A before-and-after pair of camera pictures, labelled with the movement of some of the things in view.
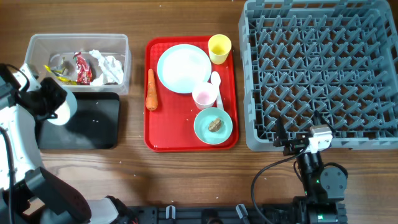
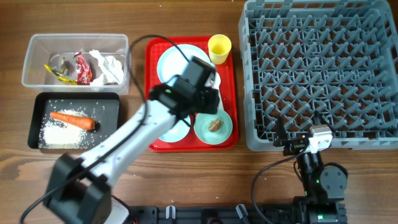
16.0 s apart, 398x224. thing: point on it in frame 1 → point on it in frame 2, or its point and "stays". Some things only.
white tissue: x=112 y=69 stays
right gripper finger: x=318 y=119 stays
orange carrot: x=152 y=102 → x=81 y=122
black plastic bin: x=95 y=124 stays
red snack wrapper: x=84 y=73 stays
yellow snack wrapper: x=59 y=72 stays
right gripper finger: x=282 y=139 stays
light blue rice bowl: x=66 y=112 → x=178 y=132
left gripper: x=55 y=94 → x=214 y=102
